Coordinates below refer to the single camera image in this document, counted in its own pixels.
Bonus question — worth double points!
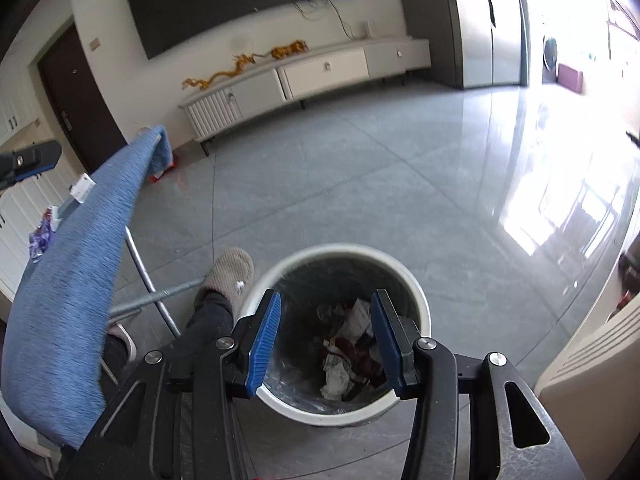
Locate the long golden dragon figurine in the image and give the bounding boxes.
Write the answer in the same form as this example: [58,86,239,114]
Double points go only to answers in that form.
[182,62,236,92]

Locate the grey knit slipper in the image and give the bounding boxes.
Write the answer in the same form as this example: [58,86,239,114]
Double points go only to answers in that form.
[192,247,256,319]
[106,322,139,363]

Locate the white printed cardboard box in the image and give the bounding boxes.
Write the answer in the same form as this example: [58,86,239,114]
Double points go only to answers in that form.
[70,172,96,205]

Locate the blue table cloth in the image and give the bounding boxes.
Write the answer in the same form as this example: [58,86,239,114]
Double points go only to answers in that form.
[0,125,174,451]

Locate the white television cabinet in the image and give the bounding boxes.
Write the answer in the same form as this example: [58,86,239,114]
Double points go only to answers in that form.
[178,37,432,157]

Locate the red white shopping bag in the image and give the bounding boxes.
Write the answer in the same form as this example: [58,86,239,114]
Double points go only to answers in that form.
[150,152,179,184]

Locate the white paper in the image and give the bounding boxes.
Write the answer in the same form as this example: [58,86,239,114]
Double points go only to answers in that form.
[345,298,376,339]

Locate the red snack wrapper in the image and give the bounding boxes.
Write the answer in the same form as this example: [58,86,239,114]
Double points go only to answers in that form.
[322,337,387,387]

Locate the dark brown entrance door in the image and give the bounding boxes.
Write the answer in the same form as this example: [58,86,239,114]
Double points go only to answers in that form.
[37,25,127,174]

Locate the washing machine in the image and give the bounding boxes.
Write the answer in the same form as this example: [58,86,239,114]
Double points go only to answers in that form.
[541,35,562,87]

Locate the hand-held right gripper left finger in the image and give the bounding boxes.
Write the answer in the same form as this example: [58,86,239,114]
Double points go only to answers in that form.
[65,288,283,480]

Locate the dark object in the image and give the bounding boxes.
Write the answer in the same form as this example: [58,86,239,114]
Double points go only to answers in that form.
[617,247,640,312]

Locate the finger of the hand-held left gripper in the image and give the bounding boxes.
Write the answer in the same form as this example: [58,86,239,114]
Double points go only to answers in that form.
[0,140,63,191]

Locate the white round trash bin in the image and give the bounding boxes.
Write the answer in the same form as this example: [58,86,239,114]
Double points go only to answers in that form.
[235,243,433,427]

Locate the white hallway cabinet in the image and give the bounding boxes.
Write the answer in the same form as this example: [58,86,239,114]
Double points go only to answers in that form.
[0,60,77,302]

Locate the grey wrapper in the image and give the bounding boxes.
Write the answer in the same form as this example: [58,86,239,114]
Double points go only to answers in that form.
[315,302,346,324]

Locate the metal folding table legs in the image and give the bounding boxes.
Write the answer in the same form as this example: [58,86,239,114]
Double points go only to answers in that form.
[106,225,222,342]

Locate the black wall television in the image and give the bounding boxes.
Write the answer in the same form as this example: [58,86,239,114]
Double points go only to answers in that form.
[121,0,363,61]

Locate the person's leg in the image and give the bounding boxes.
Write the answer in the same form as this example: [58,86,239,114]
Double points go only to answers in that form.
[97,287,237,413]

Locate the golden tiger figurine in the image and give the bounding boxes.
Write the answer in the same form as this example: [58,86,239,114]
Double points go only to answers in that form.
[271,40,309,60]

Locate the grey two-door refrigerator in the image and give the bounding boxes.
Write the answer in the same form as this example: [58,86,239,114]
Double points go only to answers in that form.
[400,0,529,92]

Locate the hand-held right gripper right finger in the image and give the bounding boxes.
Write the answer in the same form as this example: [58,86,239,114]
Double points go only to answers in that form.
[370,288,583,480]

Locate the purple box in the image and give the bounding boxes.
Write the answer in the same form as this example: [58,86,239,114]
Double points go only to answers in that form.
[556,62,585,95]

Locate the purple crumpled wrapper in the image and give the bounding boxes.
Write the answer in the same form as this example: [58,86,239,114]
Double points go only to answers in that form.
[28,220,54,264]

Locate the television cables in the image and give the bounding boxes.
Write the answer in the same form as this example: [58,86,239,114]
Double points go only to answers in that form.
[292,0,362,42]

